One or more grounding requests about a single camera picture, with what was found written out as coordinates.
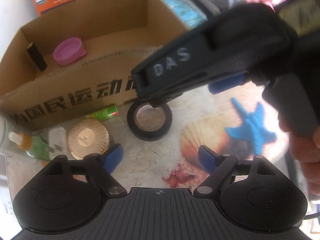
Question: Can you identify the black tape roll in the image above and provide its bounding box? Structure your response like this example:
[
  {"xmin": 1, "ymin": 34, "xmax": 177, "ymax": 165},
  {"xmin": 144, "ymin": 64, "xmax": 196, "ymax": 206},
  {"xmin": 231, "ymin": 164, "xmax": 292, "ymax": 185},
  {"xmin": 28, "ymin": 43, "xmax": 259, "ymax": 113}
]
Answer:
[{"xmin": 127, "ymin": 101, "xmax": 172, "ymax": 141}]

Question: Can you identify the gold lid black jar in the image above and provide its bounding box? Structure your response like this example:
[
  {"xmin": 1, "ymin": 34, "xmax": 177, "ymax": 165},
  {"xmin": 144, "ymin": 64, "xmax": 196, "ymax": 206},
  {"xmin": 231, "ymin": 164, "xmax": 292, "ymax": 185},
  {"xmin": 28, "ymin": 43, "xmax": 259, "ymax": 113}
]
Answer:
[{"xmin": 67, "ymin": 118, "xmax": 110, "ymax": 160}]

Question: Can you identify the person's right hand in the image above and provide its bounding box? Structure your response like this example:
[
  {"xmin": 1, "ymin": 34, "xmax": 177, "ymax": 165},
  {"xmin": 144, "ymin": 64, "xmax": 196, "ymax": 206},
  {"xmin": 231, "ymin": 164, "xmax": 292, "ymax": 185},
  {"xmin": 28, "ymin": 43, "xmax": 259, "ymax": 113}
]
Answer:
[{"xmin": 278, "ymin": 115, "xmax": 320, "ymax": 196}]

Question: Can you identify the black cylindrical tube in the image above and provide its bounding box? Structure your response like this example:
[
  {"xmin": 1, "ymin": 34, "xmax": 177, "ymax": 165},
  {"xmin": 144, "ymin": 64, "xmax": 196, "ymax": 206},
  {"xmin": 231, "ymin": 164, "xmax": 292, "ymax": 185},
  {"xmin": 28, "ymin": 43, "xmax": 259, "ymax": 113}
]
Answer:
[{"xmin": 26, "ymin": 42, "xmax": 47, "ymax": 72}]

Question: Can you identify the white supplement bottle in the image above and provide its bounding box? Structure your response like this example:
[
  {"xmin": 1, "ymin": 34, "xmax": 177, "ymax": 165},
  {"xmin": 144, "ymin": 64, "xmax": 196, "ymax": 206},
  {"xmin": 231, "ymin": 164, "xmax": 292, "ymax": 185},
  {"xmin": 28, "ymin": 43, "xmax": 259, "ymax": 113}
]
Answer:
[{"xmin": 0, "ymin": 116, "xmax": 31, "ymax": 160}]

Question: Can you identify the white power adapter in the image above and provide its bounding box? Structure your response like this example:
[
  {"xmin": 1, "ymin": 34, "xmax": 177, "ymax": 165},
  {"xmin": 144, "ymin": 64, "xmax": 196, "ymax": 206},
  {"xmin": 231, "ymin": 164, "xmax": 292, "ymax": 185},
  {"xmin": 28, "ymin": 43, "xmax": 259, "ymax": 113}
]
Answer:
[{"xmin": 47, "ymin": 127, "xmax": 68, "ymax": 160}]

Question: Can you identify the brown cardboard box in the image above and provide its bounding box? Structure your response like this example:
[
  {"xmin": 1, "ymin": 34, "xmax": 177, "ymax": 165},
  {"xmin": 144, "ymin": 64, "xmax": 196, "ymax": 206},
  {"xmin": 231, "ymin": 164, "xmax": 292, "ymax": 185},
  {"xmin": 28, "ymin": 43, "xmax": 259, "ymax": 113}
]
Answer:
[{"xmin": 1, "ymin": 0, "xmax": 188, "ymax": 131}]

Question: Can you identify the green dropper bottle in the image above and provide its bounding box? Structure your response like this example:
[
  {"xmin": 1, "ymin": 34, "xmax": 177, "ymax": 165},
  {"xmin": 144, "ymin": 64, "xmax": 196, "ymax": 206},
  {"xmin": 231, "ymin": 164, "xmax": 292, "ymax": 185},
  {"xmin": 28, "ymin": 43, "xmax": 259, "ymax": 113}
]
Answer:
[{"xmin": 8, "ymin": 132, "xmax": 51, "ymax": 161}]

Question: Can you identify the green lip balm stick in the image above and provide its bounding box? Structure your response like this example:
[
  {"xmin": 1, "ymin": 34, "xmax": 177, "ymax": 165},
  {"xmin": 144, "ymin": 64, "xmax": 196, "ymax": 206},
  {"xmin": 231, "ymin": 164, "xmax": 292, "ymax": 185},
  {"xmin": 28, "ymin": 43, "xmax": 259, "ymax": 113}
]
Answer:
[{"xmin": 86, "ymin": 104, "xmax": 118, "ymax": 121}]

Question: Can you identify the pink plastic lid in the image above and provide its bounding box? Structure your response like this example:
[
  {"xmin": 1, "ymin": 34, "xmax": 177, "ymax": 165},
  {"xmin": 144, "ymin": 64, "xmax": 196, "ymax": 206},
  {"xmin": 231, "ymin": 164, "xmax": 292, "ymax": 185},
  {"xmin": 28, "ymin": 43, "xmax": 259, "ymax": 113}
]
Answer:
[{"xmin": 53, "ymin": 37, "xmax": 86, "ymax": 66}]

